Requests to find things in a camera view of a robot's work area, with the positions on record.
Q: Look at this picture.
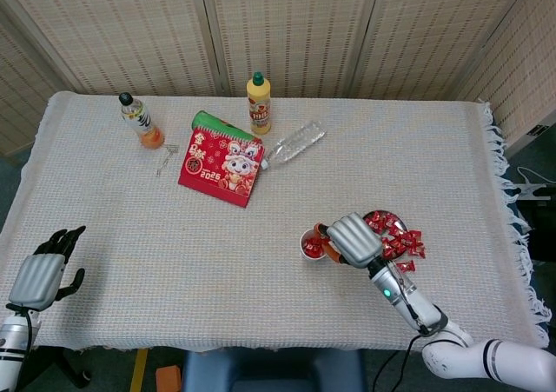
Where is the right orange-tipped silver robot hand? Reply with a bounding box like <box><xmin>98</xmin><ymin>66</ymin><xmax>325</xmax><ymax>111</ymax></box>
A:
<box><xmin>313</xmin><ymin>214</ymin><xmax>384</xmax><ymax>270</ymax></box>

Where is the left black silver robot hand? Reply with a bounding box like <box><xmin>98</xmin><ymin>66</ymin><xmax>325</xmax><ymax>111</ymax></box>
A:
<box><xmin>8</xmin><ymin>225</ymin><xmax>87</xmax><ymax>312</ymax></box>

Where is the white paper cup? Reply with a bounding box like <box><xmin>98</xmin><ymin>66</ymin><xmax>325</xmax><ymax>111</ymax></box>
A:
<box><xmin>299</xmin><ymin>229</ymin><xmax>331</xmax><ymax>262</ymax></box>

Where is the round metal plate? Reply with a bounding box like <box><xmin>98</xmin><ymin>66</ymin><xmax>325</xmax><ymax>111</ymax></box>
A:
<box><xmin>361</xmin><ymin>209</ymin><xmax>409</xmax><ymax>254</ymax></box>

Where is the black stand leg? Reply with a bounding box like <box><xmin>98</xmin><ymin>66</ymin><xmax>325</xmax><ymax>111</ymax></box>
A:
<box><xmin>8</xmin><ymin>346</ymin><xmax>92</xmax><ymax>391</ymax></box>

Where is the clear empty plastic bottle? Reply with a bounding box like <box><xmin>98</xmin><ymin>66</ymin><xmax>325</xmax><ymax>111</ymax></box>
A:
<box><xmin>259</xmin><ymin>120</ymin><xmax>328</xmax><ymax>170</ymax></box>

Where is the white waffle tablecloth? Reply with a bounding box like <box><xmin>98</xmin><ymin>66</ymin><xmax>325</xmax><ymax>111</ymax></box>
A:
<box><xmin>0</xmin><ymin>90</ymin><xmax>553</xmax><ymax>362</ymax></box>

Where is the red 2026 desk calendar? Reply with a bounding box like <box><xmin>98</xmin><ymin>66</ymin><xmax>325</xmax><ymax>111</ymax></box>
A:
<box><xmin>177</xmin><ymin>110</ymin><xmax>266</xmax><ymax>209</ymax></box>

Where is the yellow detergent bottle green cap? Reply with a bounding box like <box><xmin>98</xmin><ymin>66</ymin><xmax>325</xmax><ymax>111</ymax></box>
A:
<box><xmin>246</xmin><ymin>71</ymin><xmax>273</xmax><ymax>136</ymax></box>

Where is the orange foam block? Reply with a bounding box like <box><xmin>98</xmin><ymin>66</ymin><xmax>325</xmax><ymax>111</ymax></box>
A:
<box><xmin>155</xmin><ymin>365</ymin><xmax>182</xmax><ymax>392</ymax></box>

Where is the orange juice bottle black cap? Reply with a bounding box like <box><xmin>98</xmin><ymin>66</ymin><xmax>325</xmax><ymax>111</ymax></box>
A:
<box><xmin>118</xmin><ymin>91</ymin><xmax>166</xmax><ymax>150</ymax></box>

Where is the black equipment case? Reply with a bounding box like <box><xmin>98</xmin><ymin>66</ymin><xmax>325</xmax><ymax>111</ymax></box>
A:
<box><xmin>516</xmin><ymin>186</ymin><xmax>556</xmax><ymax>262</ymax></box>

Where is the beige woven folding screen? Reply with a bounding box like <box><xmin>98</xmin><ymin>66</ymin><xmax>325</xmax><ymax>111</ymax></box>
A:
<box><xmin>0</xmin><ymin>0</ymin><xmax>556</xmax><ymax>158</ymax></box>

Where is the black floor cable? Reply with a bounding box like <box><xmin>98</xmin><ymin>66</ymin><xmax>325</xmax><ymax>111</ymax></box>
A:
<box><xmin>373</xmin><ymin>342</ymin><xmax>418</xmax><ymax>392</ymax></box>

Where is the white charger with cable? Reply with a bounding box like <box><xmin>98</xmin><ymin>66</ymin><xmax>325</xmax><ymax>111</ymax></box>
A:
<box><xmin>511</xmin><ymin>165</ymin><xmax>553</xmax><ymax>201</ymax></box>

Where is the black metal bracket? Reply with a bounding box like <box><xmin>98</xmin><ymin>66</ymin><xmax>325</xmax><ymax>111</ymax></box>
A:
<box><xmin>527</xmin><ymin>123</ymin><xmax>553</xmax><ymax>140</ymax></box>

